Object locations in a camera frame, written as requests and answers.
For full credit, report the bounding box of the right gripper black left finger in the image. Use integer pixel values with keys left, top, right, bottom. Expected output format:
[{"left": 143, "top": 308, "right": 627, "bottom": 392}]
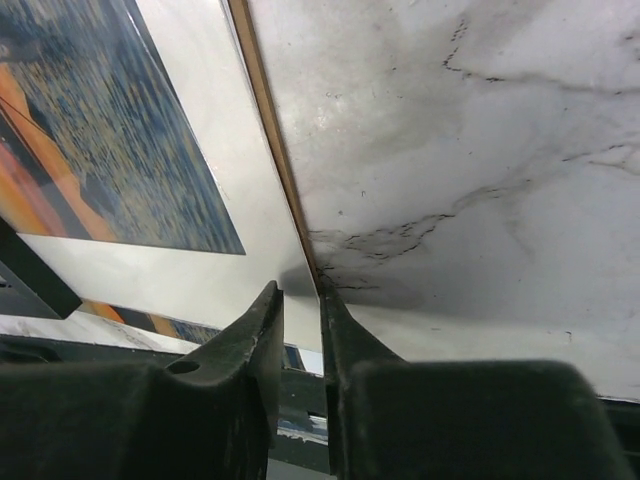
[{"left": 1, "top": 282, "right": 284, "bottom": 479}]

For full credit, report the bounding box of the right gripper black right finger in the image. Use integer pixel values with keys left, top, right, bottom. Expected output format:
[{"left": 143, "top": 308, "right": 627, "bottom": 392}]
[{"left": 320, "top": 289, "right": 635, "bottom": 479}]

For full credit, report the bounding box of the black picture frame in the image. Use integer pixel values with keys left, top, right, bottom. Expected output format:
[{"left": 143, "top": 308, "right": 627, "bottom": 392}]
[{"left": 1, "top": 219, "right": 82, "bottom": 320}]

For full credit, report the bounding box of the brown frame backing board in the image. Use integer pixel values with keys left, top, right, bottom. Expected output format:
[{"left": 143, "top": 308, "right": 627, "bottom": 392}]
[{"left": 228, "top": 1, "right": 322, "bottom": 290}]

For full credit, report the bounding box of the sunset fishing photo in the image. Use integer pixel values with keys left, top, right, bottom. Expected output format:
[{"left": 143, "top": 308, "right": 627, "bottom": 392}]
[{"left": 1, "top": 1, "right": 244, "bottom": 255}]

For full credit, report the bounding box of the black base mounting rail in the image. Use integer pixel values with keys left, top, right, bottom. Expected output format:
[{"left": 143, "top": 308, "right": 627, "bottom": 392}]
[{"left": 1, "top": 335, "right": 639, "bottom": 479}]

